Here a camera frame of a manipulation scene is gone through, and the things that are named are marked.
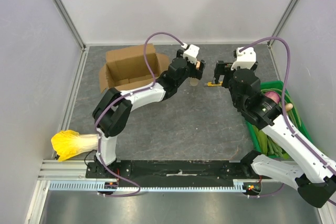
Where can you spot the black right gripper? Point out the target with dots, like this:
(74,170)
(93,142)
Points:
(221,69)

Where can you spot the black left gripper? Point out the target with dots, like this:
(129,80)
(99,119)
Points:
(196,73)

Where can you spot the yellow utility knife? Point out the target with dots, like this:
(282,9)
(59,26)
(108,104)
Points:
(210,84)

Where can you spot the brown cardboard express box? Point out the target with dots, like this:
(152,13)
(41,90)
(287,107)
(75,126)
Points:
(130,67)

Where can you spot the gold capped amber bottle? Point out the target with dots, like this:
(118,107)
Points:
(194,82)

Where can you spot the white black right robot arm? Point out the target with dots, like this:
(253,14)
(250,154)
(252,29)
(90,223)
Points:
(313,175)

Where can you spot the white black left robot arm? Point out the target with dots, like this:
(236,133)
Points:
(112,112)

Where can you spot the purple onion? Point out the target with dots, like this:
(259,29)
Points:
(273,95)

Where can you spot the brown mushroom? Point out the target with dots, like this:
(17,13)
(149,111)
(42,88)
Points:
(288,107)

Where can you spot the green plastic vegetable tray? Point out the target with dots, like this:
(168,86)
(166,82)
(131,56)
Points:
(293,114)

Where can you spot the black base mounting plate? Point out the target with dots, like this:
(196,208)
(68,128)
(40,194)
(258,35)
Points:
(222,169)

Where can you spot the yellow napa cabbage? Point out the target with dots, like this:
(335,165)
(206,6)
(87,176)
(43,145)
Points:
(68,144)

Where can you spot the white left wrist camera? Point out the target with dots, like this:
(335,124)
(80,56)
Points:
(189,52)

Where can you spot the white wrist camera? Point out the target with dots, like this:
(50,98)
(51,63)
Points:
(245,59)
(189,52)

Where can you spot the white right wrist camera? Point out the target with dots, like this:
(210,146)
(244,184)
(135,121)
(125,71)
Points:
(245,59)

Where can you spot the slotted cable duct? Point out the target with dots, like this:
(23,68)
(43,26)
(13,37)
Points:
(59,185)

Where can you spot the aluminium frame rail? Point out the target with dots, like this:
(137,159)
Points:
(80,170)

